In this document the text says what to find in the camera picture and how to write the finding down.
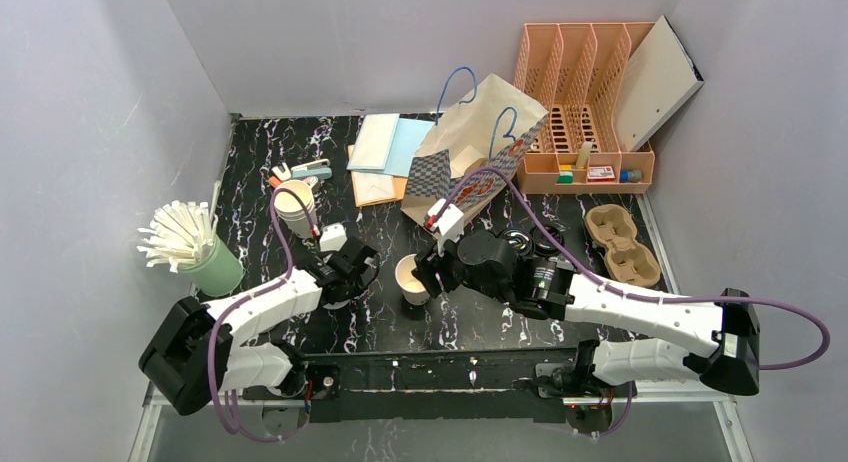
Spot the single white paper cup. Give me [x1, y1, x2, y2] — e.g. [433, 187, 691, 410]
[394, 254, 430, 306]

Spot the green cup with black lid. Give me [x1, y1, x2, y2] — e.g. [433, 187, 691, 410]
[498, 228, 535, 257]

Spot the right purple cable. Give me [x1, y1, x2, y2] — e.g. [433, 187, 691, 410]
[433, 166, 831, 439]

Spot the green cup of straws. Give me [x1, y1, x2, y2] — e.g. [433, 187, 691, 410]
[137, 200, 244, 297]

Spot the red white small box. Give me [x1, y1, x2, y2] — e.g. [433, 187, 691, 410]
[587, 166, 617, 183]

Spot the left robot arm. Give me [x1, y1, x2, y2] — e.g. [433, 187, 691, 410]
[138, 237, 380, 415]

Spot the stack of white paper cups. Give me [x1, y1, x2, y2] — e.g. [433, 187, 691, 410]
[274, 180, 318, 239]

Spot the white staple remover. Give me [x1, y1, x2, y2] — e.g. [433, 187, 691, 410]
[271, 163, 292, 182]

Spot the white board binder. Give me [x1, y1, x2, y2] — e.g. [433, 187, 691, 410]
[613, 16, 704, 152]

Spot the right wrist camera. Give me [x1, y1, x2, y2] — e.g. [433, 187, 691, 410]
[424, 199, 464, 256]

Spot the peach desk file organizer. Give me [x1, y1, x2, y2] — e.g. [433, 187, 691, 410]
[513, 22, 655, 195]

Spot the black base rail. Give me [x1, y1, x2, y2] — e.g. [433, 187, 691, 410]
[243, 347, 628, 423]

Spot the green eraser block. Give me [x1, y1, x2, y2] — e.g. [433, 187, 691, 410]
[556, 170, 574, 185]

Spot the light blue envelope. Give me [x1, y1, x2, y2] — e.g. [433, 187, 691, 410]
[347, 114, 434, 177]

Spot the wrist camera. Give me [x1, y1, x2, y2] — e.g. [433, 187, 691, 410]
[424, 199, 464, 256]
[311, 223, 347, 253]

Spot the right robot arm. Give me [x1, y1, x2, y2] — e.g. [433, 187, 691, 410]
[411, 231, 760, 396]

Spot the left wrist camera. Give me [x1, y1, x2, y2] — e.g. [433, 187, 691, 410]
[311, 223, 347, 253]

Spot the black cup lid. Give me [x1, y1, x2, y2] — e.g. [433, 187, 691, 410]
[531, 224, 564, 257]

